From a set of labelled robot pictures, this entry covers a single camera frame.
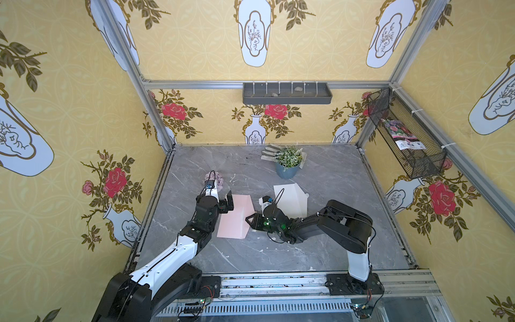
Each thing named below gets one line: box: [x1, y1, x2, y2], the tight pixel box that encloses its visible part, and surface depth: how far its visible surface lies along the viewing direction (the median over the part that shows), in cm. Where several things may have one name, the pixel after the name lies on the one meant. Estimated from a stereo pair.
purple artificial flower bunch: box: [204, 171, 224, 188], surface depth 97 cm
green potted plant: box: [273, 146, 304, 172], surface depth 97 cm
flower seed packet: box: [380, 118, 427, 151], surface depth 78 cm
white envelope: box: [272, 182, 310, 219], surface depth 100 cm
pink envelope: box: [216, 194, 256, 240], surface depth 93 cm
